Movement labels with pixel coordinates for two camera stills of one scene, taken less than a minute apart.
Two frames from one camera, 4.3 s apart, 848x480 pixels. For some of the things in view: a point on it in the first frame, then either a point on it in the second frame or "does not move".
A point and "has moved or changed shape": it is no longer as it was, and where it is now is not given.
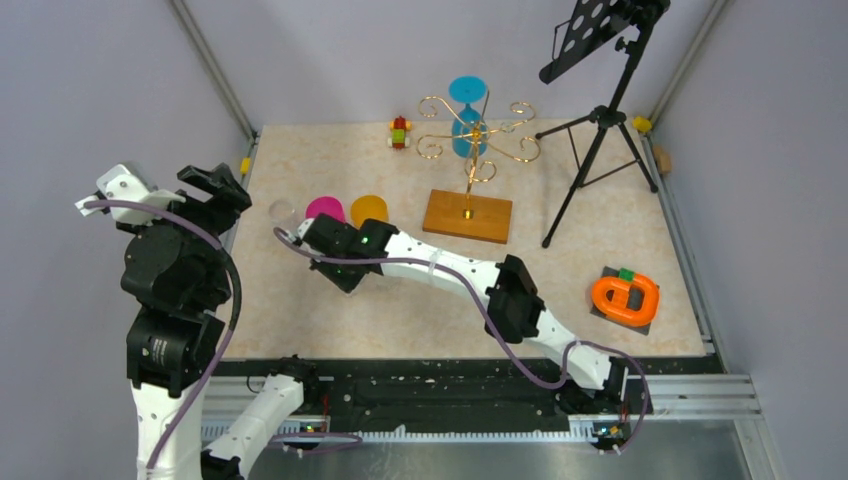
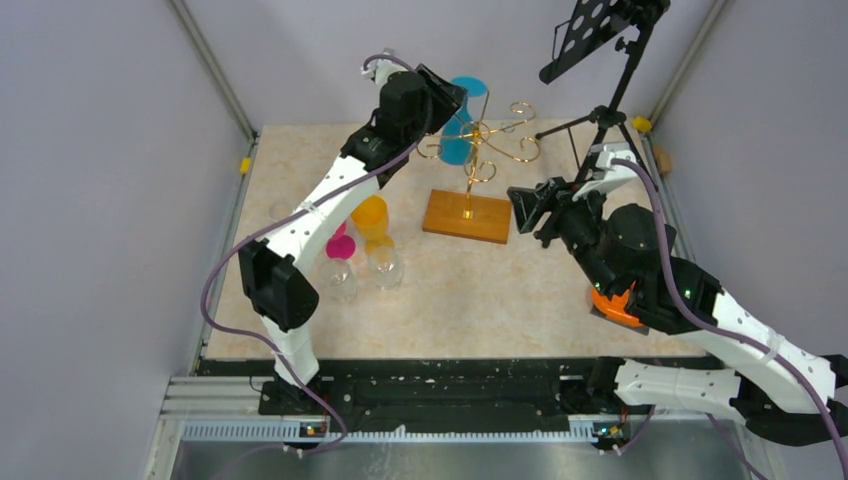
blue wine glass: x=469 y=133 has moved or changed shape
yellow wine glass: x=368 y=207 does not move
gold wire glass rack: x=475 y=215 does not move
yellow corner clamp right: x=642 y=123 does not move
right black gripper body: x=337 y=275 to x=577 y=223
